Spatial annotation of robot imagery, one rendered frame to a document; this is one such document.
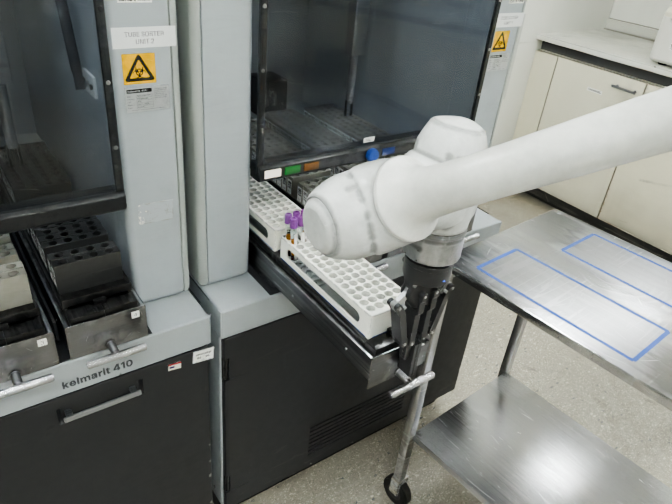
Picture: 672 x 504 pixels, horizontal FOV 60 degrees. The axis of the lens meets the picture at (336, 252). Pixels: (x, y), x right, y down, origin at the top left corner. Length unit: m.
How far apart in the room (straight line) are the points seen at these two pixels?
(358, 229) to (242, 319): 0.60
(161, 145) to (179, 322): 0.34
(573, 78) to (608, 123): 2.83
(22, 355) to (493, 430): 1.15
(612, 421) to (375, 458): 0.86
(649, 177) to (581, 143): 2.68
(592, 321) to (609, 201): 2.25
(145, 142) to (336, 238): 0.49
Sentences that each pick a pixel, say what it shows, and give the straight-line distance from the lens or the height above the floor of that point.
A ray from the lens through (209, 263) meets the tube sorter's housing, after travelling 1.22.
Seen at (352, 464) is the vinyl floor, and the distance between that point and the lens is 1.87.
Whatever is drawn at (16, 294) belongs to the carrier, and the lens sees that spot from 1.10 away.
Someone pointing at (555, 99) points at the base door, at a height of 0.60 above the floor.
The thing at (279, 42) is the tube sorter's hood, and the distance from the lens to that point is 1.09.
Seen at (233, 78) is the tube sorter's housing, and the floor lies 1.16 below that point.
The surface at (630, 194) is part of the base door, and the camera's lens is 3.35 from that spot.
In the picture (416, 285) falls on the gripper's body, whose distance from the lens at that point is 0.90.
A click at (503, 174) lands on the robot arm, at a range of 0.62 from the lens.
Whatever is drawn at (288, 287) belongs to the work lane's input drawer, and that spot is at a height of 0.79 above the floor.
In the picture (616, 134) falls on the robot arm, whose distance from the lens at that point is 0.63.
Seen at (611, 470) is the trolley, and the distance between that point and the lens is 1.72.
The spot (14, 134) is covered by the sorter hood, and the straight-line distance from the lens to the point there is 0.98.
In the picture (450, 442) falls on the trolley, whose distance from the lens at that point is 1.61.
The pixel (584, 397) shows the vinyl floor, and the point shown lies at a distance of 2.34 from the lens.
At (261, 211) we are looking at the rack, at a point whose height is 0.86.
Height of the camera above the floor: 1.46
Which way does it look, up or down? 32 degrees down
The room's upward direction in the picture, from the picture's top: 6 degrees clockwise
